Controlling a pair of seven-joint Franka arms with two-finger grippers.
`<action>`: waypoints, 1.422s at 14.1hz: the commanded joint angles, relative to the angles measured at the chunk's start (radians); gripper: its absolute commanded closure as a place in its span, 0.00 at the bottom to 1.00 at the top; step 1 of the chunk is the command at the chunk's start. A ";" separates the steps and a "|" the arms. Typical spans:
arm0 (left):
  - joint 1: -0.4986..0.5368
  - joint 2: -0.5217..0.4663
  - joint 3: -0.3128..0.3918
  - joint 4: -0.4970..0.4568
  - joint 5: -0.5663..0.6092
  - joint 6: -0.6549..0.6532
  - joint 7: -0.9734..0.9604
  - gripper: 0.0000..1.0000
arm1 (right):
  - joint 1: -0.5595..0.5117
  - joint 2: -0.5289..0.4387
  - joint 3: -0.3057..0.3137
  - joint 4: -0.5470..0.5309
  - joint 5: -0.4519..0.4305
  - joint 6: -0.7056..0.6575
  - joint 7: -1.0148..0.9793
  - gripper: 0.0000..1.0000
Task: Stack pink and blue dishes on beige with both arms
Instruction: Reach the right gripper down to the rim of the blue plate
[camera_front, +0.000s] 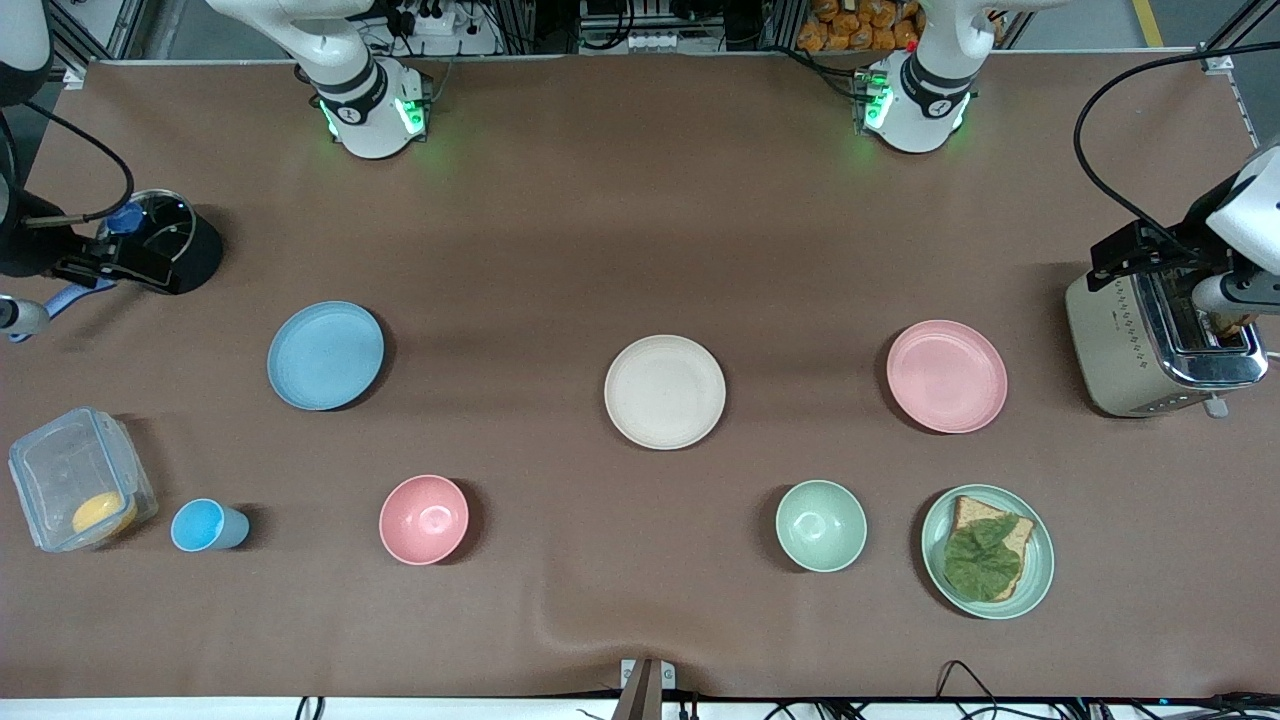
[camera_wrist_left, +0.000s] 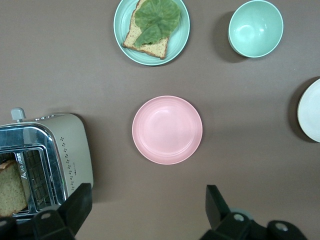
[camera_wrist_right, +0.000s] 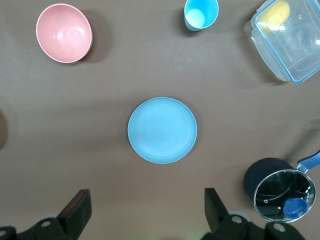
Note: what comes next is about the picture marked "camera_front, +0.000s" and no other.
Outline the pink plate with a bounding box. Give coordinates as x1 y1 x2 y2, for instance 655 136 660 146
886 319 1009 435

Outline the blue plate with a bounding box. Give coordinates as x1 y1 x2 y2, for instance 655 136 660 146
267 300 386 412

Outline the glass lid blue knob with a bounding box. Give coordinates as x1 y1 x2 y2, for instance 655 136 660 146
97 190 196 279

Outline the beige chrome toaster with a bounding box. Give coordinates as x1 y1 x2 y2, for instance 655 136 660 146
1065 265 1271 419

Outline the clear plastic container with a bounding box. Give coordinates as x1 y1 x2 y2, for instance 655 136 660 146
8 406 159 554

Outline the orange round food piece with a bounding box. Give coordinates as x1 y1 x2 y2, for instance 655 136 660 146
72 490 138 536

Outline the blue cup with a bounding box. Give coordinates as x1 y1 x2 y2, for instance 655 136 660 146
170 498 251 553

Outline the bread slice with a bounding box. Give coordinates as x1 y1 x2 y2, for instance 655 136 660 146
945 495 1036 601

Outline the green plate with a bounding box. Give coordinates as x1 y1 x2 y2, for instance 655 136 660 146
921 484 1055 621

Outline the green lettuce leaf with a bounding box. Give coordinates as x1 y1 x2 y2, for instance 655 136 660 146
943 515 1023 603

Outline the orange snack bag pile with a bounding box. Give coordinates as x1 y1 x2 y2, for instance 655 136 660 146
797 0 921 53

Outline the pink bowl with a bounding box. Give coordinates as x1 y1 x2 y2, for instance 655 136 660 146
379 474 470 567

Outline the green bowl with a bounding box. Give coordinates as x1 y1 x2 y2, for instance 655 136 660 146
775 480 868 573

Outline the brown table cover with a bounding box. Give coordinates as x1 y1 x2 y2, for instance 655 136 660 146
0 52 1280 701

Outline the beige plate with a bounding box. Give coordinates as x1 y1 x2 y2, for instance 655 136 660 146
603 334 727 451

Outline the black saucepan blue handle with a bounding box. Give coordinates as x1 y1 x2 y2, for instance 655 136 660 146
8 188 226 344

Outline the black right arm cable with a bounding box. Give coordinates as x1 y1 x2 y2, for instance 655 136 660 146
0 95 136 226

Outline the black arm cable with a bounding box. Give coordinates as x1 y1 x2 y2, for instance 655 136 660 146
0 95 136 226
1074 42 1280 251

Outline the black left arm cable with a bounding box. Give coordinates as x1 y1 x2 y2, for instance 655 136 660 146
1074 42 1280 251

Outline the aluminium frame post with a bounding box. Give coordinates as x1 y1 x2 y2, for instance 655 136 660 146
1200 0 1280 59
45 0 133 71

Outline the black looped cable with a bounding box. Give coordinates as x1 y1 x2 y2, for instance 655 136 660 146
935 660 1001 720

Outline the metal camera mount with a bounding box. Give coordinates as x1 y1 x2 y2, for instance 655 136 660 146
612 658 677 720

